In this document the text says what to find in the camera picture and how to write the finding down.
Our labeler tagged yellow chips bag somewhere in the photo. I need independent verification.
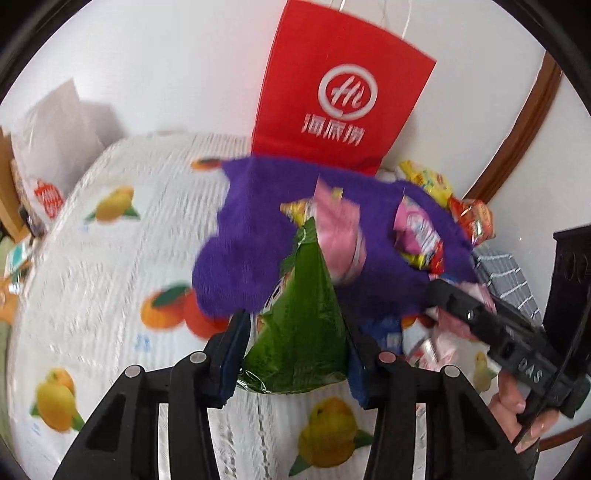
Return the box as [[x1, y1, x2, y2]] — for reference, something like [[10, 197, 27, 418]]
[[396, 160, 454, 208]]

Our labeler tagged long pink red wrapper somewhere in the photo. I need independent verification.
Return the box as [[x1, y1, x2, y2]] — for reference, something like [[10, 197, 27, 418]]
[[402, 307, 477, 371]]

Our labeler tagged purple towel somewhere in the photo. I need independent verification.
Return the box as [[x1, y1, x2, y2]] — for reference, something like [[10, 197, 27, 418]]
[[192, 156, 478, 317]]

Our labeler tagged orange chips bag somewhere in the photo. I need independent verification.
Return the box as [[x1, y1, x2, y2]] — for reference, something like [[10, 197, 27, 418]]
[[448, 196, 496, 247]]

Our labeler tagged grey checked cloth with star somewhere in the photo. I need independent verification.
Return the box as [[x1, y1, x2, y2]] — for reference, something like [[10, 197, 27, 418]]
[[472, 244, 543, 326]]

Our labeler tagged brown wooden door frame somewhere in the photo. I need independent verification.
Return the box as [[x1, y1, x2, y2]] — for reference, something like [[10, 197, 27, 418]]
[[465, 52, 563, 203]]

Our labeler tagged green triangular snack pack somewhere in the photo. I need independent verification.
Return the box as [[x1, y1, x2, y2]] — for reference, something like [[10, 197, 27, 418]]
[[238, 218, 348, 395]]

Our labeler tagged pink silver-striped snack bag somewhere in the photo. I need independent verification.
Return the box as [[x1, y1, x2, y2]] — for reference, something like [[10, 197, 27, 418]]
[[311, 178, 367, 285]]

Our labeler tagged red paper shopping bag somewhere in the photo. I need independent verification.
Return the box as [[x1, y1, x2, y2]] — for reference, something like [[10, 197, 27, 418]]
[[252, 1, 436, 176]]

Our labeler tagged blue snack packet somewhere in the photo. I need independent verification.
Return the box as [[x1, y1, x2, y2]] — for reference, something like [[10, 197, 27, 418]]
[[360, 316, 403, 355]]

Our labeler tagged fruit print tablecloth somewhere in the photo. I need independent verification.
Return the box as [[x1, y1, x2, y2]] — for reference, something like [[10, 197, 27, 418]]
[[6, 131, 505, 480]]

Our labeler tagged yellow triangular snack pack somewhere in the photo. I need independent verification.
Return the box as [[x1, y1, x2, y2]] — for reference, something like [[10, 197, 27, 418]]
[[280, 198, 317, 227]]

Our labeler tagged pink yellow candy bag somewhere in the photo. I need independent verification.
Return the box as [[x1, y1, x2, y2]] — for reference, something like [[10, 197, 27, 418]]
[[393, 195, 445, 275]]

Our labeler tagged person right hand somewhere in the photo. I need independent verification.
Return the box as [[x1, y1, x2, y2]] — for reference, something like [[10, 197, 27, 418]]
[[489, 370, 560, 454]]

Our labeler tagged white plastic shopping bag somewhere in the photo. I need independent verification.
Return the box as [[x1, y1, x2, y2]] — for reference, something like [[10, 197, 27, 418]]
[[10, 80, 104, 229]]

